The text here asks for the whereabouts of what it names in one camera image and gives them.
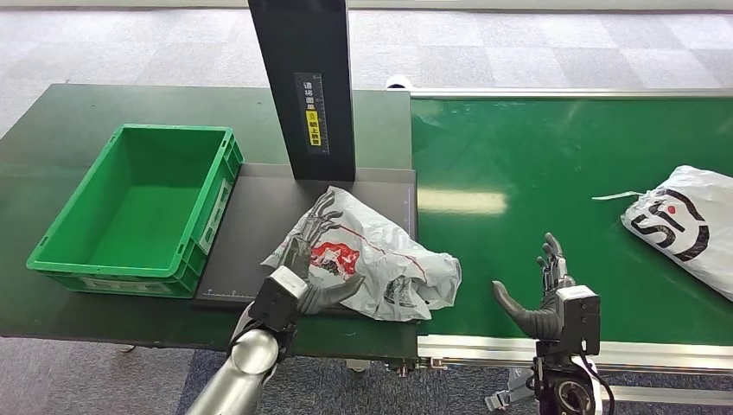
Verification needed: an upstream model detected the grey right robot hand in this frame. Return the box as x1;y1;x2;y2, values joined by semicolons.
491;232;576;342

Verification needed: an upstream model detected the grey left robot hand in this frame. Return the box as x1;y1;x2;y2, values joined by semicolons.
280;191;367;316

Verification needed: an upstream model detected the grey package with red print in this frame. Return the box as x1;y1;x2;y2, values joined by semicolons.
260;186;463;323

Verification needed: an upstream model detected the green conveyor belt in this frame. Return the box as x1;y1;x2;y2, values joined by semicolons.
409;97;733;348

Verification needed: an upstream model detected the black inbound scanner machine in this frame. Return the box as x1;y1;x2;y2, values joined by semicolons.
191;0;419;320

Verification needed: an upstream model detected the white package with black logo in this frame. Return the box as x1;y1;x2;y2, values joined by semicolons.
590;164;733;303

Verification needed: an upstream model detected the green plastic crate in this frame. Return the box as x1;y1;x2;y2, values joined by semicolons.
25;123;245;301

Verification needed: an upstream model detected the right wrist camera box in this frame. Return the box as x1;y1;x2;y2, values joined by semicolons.
554;284;602;357

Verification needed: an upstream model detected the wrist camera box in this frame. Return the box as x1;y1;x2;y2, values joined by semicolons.
554;284;602;357
248;265;309;334

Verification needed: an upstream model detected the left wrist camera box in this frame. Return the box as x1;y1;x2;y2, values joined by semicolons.
248;265;309;334

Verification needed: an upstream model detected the aluminium conveyor frame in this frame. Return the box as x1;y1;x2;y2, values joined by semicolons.
385;74;733;412

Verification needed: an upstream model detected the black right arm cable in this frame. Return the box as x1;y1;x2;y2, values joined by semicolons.
572;354;616;415

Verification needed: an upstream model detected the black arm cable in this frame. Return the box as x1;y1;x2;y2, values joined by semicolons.
572;354;616;415
226;319;271;357

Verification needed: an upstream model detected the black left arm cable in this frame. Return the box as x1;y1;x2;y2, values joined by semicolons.
226;319;271;357

